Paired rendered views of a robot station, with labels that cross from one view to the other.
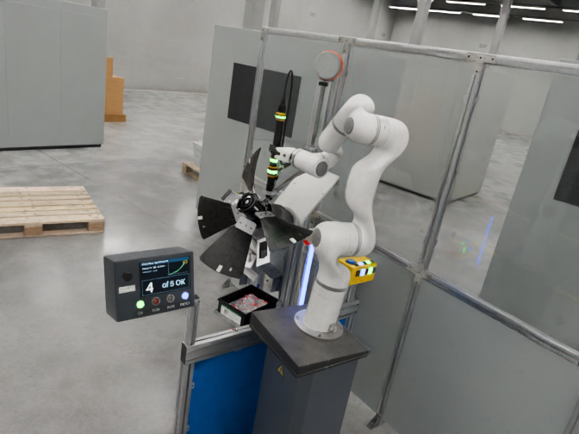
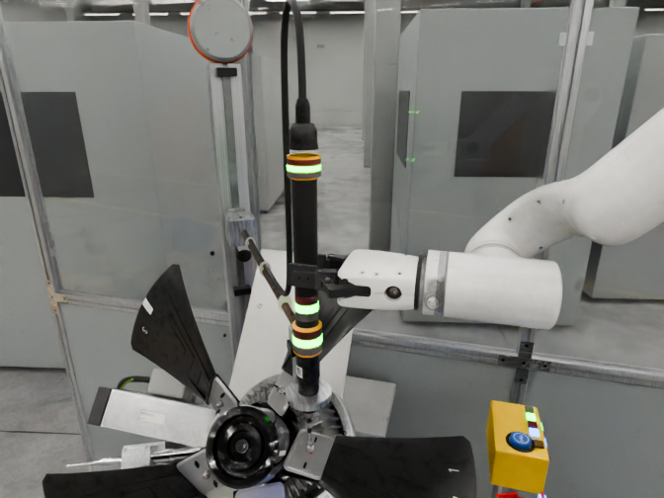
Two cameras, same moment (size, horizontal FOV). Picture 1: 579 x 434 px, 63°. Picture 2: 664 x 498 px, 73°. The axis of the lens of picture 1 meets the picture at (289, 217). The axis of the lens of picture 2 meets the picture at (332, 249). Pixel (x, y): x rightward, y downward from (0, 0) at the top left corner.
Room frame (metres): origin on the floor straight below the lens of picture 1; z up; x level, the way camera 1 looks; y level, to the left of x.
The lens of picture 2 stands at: (1.59, 0.41, 1.74)
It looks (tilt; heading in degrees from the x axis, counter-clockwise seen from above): 20 degrees down; 326
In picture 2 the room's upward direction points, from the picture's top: straight up
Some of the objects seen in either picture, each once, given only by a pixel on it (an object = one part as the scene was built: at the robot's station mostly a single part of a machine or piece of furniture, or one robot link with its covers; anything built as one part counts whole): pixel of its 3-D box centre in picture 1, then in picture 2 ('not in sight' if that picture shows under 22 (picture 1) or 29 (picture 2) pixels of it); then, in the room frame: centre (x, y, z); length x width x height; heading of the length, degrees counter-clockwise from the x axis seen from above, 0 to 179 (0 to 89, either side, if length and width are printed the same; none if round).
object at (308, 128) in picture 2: (275, 149); (305, 273); (2.08, 0.11, 1.50); 0.04 x 0.04 x 0.46
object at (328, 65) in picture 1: (328, 65); (220, 30); (2.78, -0.07, 1.88); 0.16 x 0.07 x 0.16; 75
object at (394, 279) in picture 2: (290, 154); (384, 277); (2.00, 0.04, 1.51); 0.11 x 0.10 x 0.07; 41
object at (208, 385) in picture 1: (268, 396); not in sight; (1.74, -0.04, 0.45); 0.82 x 0.02 x 0.66; 130
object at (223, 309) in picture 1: (247, 305); not in sight; (1.82, 0.11, 0.85); 0.22 x 0.17 x 0.07; 145
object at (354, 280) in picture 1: (355, 270); (514, 446); (2.00, -0.35, 1.02); 0.16 x 0.10 x 0.11; 130
